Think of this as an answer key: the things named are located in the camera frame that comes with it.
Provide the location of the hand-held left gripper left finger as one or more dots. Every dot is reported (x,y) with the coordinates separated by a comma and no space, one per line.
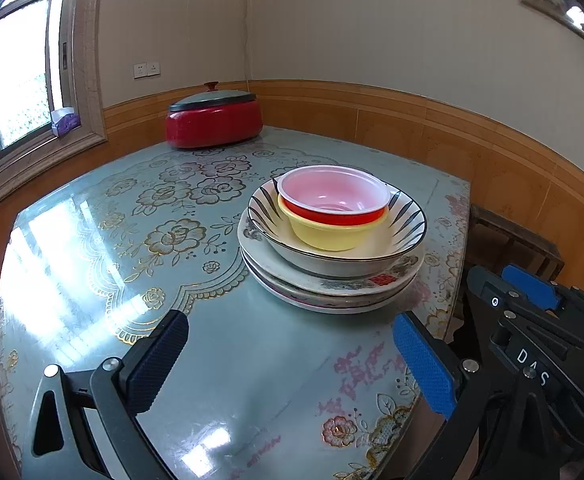
(157,360)

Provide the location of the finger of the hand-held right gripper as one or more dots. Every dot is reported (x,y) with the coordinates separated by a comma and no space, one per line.
(529,285)
(487,295)

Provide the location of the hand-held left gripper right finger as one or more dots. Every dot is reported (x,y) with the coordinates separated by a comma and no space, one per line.
(424,370)

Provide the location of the scalloped red print plate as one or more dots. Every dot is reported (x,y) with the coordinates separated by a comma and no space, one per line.
(402,287)

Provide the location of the blue striped ceramic bowl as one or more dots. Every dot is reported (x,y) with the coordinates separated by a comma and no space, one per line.
(407,240)

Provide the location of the large floral rim plate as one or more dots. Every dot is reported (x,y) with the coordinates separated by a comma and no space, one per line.
(342,308)

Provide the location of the yellow plastic bowl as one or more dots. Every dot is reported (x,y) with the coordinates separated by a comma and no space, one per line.
(327,235)

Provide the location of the red plastic bowl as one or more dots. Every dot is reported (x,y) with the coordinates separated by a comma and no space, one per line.
(332,190)

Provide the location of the wooden stool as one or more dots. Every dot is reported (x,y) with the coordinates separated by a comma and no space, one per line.
(512,240)

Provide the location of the red electric cooking pot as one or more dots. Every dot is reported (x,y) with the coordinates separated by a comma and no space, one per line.
(212,127)

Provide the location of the purple tissue box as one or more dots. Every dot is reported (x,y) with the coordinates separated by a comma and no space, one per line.
(65,122)

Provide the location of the grey pot lid red knob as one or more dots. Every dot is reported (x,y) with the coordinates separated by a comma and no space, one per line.
(212,97)

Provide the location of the window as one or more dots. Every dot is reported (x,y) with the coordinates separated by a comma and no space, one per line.
(17,75)

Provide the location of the white wall socket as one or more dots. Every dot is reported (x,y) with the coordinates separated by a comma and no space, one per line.
(153,69)
(140,70)

